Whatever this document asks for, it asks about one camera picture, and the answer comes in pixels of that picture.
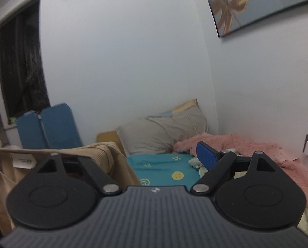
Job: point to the pink fluffy blanket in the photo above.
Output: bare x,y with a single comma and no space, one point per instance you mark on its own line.
267,149

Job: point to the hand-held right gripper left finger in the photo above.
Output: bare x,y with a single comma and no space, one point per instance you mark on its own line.
92,171

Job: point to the dark window curtain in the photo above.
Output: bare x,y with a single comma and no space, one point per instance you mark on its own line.
22,56

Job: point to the yellow pillow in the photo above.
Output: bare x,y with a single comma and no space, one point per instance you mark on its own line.
186,106

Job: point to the teal printed bedsheet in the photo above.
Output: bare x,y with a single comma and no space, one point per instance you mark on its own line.
159,169

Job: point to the green printed fleece blanket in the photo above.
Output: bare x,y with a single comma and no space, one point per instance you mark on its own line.
195,163

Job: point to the grey pillow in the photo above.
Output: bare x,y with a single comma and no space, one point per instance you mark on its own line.
159,131

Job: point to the yellow headboard cushion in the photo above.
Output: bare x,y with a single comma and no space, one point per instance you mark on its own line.
108,137

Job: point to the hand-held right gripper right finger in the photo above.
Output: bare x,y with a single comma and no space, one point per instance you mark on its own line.
207,155

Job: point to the blue folding mat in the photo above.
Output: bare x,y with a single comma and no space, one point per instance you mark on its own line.
58,126

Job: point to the tan sweatshirt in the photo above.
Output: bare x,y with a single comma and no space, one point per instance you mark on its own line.
117,165

